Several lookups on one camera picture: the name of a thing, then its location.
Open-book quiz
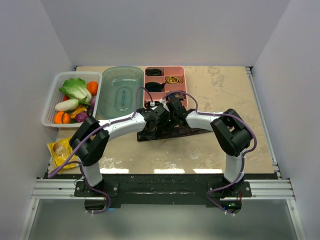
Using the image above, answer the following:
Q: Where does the brown floral necktie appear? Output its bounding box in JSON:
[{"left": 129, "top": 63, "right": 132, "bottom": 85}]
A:
[{"left": 136, "top": 126, "right": 210, "bottom": 142}]

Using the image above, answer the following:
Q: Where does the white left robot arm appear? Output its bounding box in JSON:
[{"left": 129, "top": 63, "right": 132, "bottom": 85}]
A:
[{"left": 69, "top": 105, "right": 170, "bottom": 196}]

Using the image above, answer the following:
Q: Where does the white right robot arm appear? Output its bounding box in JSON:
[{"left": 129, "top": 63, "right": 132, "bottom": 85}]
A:
[{"left": 159, "top": 97, "right": 257, "bottom": 197}]

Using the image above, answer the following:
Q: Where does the dark patterned rolled tie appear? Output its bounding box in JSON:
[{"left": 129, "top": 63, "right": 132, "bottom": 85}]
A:
[{"left": 168, "top": 91, "right": 187, "bottom": 101}]

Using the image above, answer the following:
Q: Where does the black rolled belt middle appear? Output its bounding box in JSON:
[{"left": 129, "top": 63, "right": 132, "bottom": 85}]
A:
[{"left": 145, "top": 82, "right": 165, "bottom": 92}]

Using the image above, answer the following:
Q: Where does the yellow rolled tie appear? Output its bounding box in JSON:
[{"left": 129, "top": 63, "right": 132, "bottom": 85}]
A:
[{"left": 165, "top": 76, "right": 183, "bottom": 84}]

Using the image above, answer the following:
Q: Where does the pink divided organizer tray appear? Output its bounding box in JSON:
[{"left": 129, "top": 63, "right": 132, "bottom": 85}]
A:
[{"left": 142, "top": 66, "right": 188, "bottom": 107}]

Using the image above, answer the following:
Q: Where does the teal plastic container lid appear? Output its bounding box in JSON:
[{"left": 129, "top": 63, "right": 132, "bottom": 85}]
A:
[{"left": 97, "top": 66, "right": 144, "bottom": 119}]

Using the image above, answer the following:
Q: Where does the black rolled tie top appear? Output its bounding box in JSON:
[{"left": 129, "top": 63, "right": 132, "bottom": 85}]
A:
[{"left": 145, "top": 68, "right": 163, "bottom": 76}]

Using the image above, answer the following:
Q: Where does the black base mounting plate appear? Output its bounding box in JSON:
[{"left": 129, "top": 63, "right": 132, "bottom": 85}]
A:
[{"left": 74, "top": 173, "right": 252, "bottom": 214}]

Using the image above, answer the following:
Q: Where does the purple toy eggplant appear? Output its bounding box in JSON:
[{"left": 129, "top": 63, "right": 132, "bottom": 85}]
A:
[{"left": 86, "top": 96, "right": 96, "bottom": 116}]

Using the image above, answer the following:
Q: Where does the yellow toy pepper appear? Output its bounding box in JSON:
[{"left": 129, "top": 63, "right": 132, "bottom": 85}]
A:
[{"left": 70, "top": 105, "right": 87, "bottom": 119}]

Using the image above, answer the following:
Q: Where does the purple toy onion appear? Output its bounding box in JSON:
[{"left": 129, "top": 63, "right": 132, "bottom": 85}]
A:
[{"left": 74, "top": 112, "right": 89, "bottom": 123}]

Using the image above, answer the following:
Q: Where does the orange toy fruit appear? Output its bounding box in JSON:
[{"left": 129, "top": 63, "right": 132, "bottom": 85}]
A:
[{"left": 86, "top": 81, "right": 99, "bottom": 96}]

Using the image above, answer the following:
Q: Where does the white toy radish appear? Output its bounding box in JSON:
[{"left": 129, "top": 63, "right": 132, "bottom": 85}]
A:
[{"left": 54, "top": 99, "right": 79, "bottom": 112}]

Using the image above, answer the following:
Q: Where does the toy cabbage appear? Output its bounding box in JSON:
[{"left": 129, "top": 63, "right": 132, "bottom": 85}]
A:
[{"left": 59, "top": 78, "right": 92, "bottom": 102}]

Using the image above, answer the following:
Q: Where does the yellow chips bag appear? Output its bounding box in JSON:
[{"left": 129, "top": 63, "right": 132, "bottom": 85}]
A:
[{"left": 47, "top": 137, "right": 79, "bottom": 174}]

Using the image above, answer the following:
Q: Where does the orange toy pumpkin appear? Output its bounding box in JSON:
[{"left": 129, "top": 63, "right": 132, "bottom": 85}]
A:
[{"left": 53, "top": 111, "right": 72, "bottom": 124}]

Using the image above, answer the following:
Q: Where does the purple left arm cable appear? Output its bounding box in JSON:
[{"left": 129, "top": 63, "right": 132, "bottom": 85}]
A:
[{"left": 47, "top": 86, "right": 155, "bottom": 179}]

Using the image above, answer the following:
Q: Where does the aluminium frame rail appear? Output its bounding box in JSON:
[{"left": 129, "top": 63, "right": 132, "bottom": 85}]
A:
[{"left": 26, "top": 66, "right": 306, "bottom": 240}]

